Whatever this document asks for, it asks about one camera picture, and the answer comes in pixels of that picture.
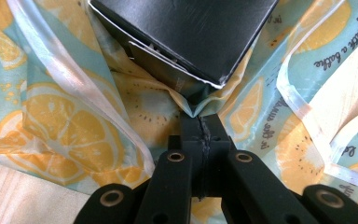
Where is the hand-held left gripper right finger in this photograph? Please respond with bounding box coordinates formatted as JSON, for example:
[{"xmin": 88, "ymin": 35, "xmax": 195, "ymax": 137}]
[{"xmin": 204, "ymin": 113, "xmax": 238, "ymax": 199}]

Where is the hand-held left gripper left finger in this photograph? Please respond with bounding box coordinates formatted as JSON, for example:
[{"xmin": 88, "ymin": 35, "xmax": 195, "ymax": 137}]
[{"xmin": 167, "ymin": 112, "xmax": 206, "ymax": 199}]

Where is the black cardboard box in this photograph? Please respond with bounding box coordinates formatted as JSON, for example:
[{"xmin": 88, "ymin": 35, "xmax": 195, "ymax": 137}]
[{"xmin": 88, "ymin": 0, "xmax": 280, "ymax": 98}]

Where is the lemon print fabric bag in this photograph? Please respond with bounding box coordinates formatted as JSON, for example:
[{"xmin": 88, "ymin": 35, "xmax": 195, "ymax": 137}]
[{"xmin": 0, "ymin": 0, "xmax": 358, "ymax": 224}]

